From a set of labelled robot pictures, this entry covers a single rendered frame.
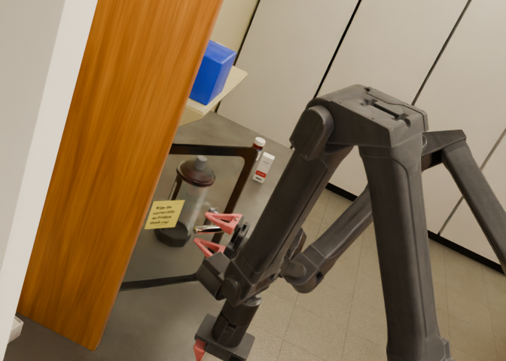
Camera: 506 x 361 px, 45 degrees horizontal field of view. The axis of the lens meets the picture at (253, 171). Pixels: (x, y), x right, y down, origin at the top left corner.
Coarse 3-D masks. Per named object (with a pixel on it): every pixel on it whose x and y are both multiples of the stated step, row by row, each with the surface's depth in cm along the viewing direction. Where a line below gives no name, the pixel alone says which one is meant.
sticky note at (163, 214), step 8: (168, 200) 130; (176, 200) 131; (152, 208) 129; (160, 208) 130; (168, 208) 132; (176, 208) 133; (152, 216) 131; (160, 216) 132; (168, 216) 133; (176, 216) 134; (152, 224) 132; (160, 224) 133; (168, 224) 134
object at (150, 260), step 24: (168, 168) 125; (192, 168) 128; (216, 168) 132; (240, 168) 136; (168, 192) 129; (192, 192) 133; (216, 192) 137; (240, 192) 141; (192, 216) 137; (144, 240) 134; (168, 240) 138; (192, 240) 142; (216, 240) 147; (144, 264) 138; (168, 264) 143; (192, 264) 147; (120, 288) 139
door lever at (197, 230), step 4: (196, 228) 133; (200, 228) 134; (204, 228) 134; (208, 228) 135; (212, 228) 136; (216, 228) 136; (220, 228) 137; (196, 232) 133; (200, 232) 134; (204, 232) 135; (208, 232) 135; (212, 232) 136; (216, 232) 137; (220, 232) 138; (224, 232) 138
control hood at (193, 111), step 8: (232, 72) 134; (240, 72) 137; (232, 80) 130; (240, 80) 133; (224, 88) 125; (232, 88) 127; (216, 96) 119; (192, 104) 112; (200, 104) 113; (208, 104) 114; (216, 104) 118; (184, 112) 111; (192, 112) 111; (200, 112) 111; (184, 120) 112; (192, 120) 111
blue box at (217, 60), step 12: (216, 48) 115; (228, 48) 118; (204, 60) 110; (216, 60) 109; (228, 60) 113; (204, 72) 111; (216, 72) 110; (228, 72) 119; (204, 84) 112; (216, 84) 113; (192, 96) 113; (204, 96) 113
